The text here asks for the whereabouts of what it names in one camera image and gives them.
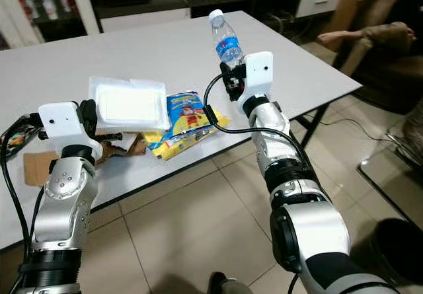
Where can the crumpled brown paper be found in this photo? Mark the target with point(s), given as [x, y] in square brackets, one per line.
[122, 147]

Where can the dark brown sofa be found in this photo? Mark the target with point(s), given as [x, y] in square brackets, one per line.
[386, 76]

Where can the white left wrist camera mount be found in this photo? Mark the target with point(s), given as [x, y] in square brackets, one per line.
[61, 125]

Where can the blue cartoon snack bag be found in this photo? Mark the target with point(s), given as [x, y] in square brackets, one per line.
[188, 114]

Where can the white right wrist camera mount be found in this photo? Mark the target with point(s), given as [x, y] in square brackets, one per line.
[258, 74]

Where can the dark robot foot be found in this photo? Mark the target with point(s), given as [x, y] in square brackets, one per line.
[223, 285]

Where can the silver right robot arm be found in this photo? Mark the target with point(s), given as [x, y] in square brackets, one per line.
[310, 228]

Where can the black table leg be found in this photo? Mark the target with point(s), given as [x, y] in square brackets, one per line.
[312, 123]

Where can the clear plastic water bottle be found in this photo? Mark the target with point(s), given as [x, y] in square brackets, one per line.
[227, 41]

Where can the white display cabinet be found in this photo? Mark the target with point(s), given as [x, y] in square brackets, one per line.
[43, 6]

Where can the small white cabinet drawer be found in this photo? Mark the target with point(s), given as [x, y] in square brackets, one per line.
[320, 1]

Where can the yellow snack bag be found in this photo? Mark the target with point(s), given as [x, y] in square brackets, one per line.
[175, 147]

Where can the dark printed snack wrapper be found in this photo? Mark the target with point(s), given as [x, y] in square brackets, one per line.
[13, 139]

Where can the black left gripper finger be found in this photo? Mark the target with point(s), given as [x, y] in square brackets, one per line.
[110, 137]

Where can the brown cardboard piece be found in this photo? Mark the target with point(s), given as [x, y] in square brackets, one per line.
[38, 167]

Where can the brown cardboard box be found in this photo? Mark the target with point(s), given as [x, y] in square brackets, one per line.
[350, 6]

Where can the dark round rubbish bin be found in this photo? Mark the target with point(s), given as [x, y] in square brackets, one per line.
[393, 251]

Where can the white plastic food tray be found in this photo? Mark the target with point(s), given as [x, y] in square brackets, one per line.
[131, 102]

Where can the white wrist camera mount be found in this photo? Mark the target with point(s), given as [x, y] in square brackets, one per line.
[258, 74]
[61, 125]

